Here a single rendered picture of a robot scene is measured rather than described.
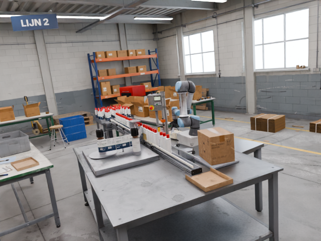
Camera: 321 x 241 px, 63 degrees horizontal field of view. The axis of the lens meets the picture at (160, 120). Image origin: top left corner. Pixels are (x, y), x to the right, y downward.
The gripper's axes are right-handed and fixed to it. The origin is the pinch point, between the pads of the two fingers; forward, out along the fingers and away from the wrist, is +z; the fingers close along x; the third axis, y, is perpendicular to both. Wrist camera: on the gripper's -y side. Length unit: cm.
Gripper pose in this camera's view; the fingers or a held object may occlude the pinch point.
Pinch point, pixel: (175, 133)
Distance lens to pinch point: 349.0
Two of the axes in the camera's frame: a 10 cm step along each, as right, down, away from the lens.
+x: 8.1, -2.0, 5.5
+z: 0.8, 9.7, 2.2
